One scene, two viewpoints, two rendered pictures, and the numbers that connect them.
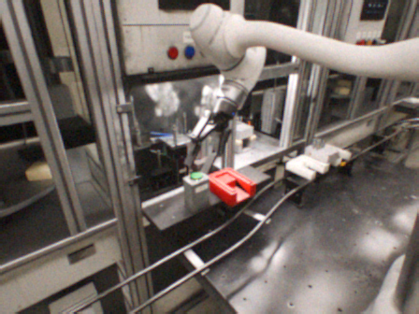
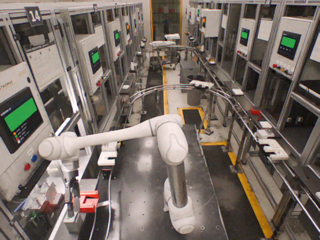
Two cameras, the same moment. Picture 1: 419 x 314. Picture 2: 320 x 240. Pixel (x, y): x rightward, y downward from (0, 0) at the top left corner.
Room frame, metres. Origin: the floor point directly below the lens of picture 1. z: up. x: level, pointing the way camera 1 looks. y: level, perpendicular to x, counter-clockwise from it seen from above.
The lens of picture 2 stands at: (-0.06, 0.22, 2.05)
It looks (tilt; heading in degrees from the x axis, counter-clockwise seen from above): 32 degrees down; 309
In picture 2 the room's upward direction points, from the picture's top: 2 degrees counter-clockwise
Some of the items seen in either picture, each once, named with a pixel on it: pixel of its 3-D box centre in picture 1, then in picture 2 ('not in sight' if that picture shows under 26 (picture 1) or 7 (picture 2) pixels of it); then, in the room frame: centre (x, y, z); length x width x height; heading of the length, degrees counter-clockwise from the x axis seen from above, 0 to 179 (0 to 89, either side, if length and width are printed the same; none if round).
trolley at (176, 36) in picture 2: not in sight; (172, 47); (4.49, -6.39, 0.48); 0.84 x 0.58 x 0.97; 136
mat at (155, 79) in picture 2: not in sight; (156, 78); (3.62, -4.26, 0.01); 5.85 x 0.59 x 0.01; 128
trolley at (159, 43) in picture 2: not in sight; (162, 55); (4.04, -5.14, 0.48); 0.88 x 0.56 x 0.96; 56
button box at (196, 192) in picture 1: (195, 190); (72, 220); (0.78, 0.04, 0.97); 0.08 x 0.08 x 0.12; 38
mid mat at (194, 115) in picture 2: not in sight; (192, 118); (1.52, -2.78, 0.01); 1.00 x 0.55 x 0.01; 128
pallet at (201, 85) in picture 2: not in sight; (201, 85); (1.28, -2.55, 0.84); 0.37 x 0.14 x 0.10; 6
